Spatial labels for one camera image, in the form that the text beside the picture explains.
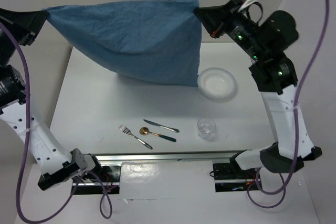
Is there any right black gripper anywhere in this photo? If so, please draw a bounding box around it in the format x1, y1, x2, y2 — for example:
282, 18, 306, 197
193, 0, 266, 60

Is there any blue cloth napkin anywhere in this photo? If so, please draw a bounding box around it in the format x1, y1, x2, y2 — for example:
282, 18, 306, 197
47, 0, 202, 87

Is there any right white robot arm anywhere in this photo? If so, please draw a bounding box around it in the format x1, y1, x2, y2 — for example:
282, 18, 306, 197
194, 0, 322, 178

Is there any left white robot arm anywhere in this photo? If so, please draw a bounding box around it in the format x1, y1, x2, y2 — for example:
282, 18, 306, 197
1, 9, 104, 190

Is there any clear drinking glass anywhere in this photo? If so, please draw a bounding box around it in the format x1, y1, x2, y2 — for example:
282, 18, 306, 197
197, 118, 217, 142

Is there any silver table knife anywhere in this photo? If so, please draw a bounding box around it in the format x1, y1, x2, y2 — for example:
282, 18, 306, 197
143, 119, 180, 133

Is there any silver fork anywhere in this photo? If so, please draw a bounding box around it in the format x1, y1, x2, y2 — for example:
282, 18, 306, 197
119, 125, 153, 150

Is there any aluminium front rail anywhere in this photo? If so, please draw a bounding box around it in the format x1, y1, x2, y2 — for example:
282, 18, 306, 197
95, 151, 241, 165

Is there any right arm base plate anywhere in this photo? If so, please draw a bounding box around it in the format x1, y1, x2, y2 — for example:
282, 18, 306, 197
209, 163, 258, 193

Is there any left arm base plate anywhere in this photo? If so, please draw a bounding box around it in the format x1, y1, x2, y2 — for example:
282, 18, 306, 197
75, 164, 121, 195

